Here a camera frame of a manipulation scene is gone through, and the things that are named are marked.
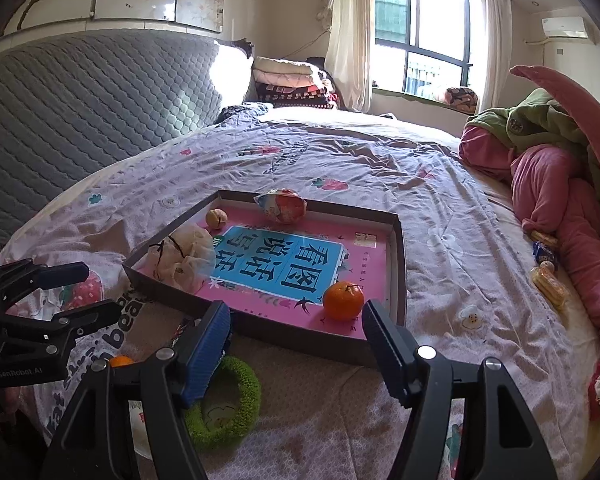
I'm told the cream drawstring bag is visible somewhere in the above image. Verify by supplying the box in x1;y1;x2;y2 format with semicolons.
147;224;216;291

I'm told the shallow brown cardboard box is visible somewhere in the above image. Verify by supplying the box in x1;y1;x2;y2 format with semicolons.
122;190;406;356

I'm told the window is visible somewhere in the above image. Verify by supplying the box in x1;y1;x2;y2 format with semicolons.
372;0;486;103

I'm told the cream curtain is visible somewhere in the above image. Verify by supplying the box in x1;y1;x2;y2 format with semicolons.
325;0;376;113
472;0;513;116

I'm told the dark patterned folded blanket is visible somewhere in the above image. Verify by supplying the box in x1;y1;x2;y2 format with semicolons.
255;82;341;109

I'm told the green fluffy ring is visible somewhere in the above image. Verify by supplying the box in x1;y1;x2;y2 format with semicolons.
184;355;262;452

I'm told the grey quilted headboard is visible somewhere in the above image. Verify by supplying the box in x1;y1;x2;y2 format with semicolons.
0;27;253;256

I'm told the dark cloth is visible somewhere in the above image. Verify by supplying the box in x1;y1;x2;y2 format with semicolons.
215;101;275;123

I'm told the long pink pillow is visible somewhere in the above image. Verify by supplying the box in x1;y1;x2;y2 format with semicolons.
510;64;600;201

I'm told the pink and blue book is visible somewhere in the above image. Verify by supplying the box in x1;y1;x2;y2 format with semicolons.
200;210;392;333

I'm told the red and white snack bag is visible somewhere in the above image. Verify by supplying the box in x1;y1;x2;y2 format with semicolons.
253;188;307;225
129;400;153;458

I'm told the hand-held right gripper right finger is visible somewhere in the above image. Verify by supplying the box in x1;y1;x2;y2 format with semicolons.
361;299;548;480

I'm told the cream folded blanket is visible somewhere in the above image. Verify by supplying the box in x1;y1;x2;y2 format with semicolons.
252;56;326;78

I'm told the pink quilt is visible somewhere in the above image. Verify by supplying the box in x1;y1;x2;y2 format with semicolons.
459;125;600;356

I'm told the pink folded blanket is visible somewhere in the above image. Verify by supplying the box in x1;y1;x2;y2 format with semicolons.
252;72;331;90

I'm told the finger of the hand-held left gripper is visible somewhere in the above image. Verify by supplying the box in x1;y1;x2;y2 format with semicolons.
7;259;90;292
44;299;123;347

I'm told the small blue snack packet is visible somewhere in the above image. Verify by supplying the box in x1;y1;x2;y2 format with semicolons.
532;241;561;268

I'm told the patterned cushion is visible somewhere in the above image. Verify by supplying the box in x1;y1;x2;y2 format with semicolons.
445;86;478;116

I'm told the white air conditioner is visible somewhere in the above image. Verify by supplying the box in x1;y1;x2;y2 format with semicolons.
540;16;593;43

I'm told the long yellow biscuit packet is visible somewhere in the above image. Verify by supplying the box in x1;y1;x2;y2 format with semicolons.
530;261;571;311

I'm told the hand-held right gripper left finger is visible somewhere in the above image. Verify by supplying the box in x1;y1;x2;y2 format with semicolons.
42;301;232;480

